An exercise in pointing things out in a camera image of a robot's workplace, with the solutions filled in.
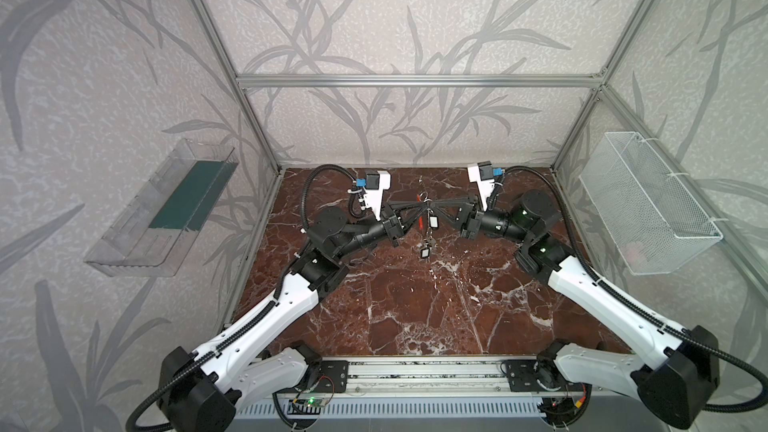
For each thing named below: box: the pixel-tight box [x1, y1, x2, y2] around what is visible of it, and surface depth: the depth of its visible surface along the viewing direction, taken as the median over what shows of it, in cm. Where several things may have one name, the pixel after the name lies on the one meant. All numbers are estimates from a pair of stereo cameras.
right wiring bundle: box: [537, 383, 592, 427], surface depth 72 cm
